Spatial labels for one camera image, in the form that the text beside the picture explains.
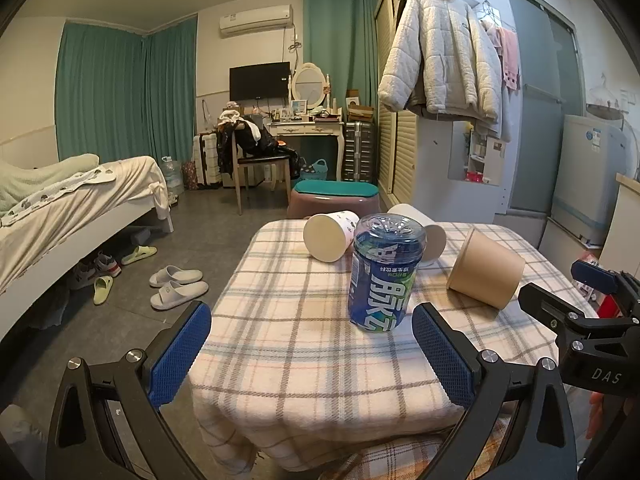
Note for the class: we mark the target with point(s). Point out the white suitcase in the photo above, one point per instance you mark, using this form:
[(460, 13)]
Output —
[(206, 160)]

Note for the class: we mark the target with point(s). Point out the cream bedsheet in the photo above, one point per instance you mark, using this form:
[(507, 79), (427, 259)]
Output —
[(80, 210)]

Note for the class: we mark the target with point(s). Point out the light green blanket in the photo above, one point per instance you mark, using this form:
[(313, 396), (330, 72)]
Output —
[(35, 180)]

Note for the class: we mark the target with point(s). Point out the green curtain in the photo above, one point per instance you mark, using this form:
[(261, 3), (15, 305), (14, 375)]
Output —
[(100, 95), (340, 45), (170, 90)]

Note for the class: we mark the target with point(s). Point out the cream wardrobe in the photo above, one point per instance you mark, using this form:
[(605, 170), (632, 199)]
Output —
[(400, 150)]

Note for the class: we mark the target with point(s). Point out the clear water jug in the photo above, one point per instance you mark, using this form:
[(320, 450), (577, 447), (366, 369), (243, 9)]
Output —
[(172, 175)]

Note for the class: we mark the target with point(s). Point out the white air conditioner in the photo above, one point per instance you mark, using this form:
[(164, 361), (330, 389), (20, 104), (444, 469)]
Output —
[(255, 20)]

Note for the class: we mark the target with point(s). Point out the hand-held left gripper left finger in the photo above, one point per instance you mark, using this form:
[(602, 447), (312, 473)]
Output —
[(184, 352)]

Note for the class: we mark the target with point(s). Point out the white dressing table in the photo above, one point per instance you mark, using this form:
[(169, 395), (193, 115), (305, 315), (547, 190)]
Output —
[(306, 130)]

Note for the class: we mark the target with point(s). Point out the oval vanity mirror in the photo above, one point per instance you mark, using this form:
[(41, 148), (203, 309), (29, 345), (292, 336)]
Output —
[(309, 85)]

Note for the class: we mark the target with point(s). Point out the white slipper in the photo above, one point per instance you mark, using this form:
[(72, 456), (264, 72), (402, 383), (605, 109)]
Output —
[(175, 276), (177, 295)]

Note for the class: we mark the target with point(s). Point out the white bed frame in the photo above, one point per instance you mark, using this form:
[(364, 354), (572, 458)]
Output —
[(115, 230)]

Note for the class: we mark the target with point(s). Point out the pink hanging garment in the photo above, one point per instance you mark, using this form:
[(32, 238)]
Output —
[(506, 55)]

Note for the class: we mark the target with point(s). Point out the grey sneakers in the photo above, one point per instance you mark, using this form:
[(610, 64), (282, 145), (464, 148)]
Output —
[(97, 270)]

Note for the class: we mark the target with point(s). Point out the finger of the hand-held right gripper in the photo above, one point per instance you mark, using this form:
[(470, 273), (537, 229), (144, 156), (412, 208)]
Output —
[(555, 305), (595, 275)]

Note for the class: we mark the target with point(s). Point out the frosted glass door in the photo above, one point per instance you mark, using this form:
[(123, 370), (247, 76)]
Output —
[(545, 110)]

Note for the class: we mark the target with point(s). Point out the blue plastic basket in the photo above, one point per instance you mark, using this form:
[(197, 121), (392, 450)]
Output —
[(313, 171)]

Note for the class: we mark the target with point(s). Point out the white puffer jacket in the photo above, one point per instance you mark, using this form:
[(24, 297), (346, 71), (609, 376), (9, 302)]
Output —
[(440, 55)]

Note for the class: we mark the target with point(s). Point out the white washing machine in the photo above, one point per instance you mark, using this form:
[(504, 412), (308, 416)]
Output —
[(590, 180)]

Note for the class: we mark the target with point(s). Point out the small picture frame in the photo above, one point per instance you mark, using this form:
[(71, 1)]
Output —
[(297, 110)]

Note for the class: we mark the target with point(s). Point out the green slipper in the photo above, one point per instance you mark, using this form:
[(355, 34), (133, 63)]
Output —
[(102, 290), (139, 255)]

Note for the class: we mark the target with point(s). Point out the blue plastic bottle cup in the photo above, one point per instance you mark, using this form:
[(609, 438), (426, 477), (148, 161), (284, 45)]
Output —
[(382, 280)]

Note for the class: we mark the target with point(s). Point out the pile of clothes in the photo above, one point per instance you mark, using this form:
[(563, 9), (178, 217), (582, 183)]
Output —
[(245, 137)]

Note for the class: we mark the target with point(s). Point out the person's right hand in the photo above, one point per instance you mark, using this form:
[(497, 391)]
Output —
[(597, 412)]

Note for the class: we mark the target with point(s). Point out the cardboard boxes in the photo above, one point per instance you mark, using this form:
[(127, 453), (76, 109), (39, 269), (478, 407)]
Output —
[(360, 107)]

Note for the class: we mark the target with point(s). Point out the black television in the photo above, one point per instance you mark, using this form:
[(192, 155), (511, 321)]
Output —
[(259, 81)]

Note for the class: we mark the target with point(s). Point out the wooden chair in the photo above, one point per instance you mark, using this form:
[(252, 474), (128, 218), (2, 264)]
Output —
[(260, 162)]

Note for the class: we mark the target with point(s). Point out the pink stool with green cushion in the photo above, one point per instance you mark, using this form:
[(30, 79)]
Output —
[(332, 195)]

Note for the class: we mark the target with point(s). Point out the plaid seat cushion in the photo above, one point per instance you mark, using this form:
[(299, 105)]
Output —
[(395, 460)]

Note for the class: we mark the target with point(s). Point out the white paper cup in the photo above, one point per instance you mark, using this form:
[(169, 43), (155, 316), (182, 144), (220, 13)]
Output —
[(327, 235), (425, 232)]

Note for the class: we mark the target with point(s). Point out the brown paper cup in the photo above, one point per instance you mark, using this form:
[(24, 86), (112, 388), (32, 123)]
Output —
[(487, 270)]

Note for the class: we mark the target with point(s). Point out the patterned red bag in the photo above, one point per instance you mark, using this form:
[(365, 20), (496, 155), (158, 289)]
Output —
[(190, 176)]

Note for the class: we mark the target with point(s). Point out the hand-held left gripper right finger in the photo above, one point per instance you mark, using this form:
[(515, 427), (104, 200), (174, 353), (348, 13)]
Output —
[(442, 355)]

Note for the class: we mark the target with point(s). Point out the silver suitcase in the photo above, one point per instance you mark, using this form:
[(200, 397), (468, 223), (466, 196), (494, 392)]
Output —
[(359, 152)]

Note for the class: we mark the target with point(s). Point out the plaid tablecloth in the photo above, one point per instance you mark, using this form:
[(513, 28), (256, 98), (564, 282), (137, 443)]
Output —
[(290, 320)]

